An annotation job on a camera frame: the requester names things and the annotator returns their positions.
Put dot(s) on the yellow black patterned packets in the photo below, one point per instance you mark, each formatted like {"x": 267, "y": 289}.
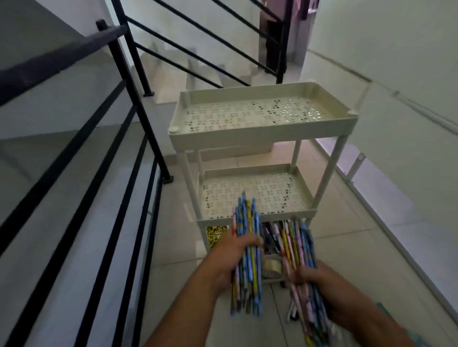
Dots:
{"x": 216, "y": 236}

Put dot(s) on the pile of colourful patterned pencils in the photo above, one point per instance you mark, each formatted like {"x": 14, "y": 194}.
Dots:
{"x": 247, "y": 250}

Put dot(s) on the pile of teal wipe packets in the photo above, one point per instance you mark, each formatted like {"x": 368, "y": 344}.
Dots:
{"x": 411, "y": 332}

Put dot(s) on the white partition board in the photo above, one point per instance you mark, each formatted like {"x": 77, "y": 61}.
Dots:
{"x": 393, "y": 53}

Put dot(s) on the grey metal partition frame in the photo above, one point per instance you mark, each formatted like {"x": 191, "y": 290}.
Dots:
{"x": 354, "y": 166}

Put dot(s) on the person's left forearm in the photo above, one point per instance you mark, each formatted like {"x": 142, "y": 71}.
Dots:
{"x": 182, "y": 314}

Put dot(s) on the person's right hand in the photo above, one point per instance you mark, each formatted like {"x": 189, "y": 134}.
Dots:
{"x": 325, "y": 289}

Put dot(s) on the large clear tape roll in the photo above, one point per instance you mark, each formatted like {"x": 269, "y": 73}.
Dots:
{"x": 272, "y": 268}

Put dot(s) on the person's left hand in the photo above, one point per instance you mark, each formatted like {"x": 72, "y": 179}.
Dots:
{"x": 223, "y": 264}

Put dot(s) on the white wall conduit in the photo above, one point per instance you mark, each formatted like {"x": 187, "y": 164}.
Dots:
{"x": 411, "y": 100}

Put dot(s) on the beige plastic cart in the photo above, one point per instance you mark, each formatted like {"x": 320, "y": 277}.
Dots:
{"x": 261, "y": 132}

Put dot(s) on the pile of black pens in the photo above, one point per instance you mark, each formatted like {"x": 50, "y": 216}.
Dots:
{"x": 273, "y": 236}

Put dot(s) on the person's right forearm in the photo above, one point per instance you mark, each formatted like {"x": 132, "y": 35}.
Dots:
{"x": 372, "y": 325}

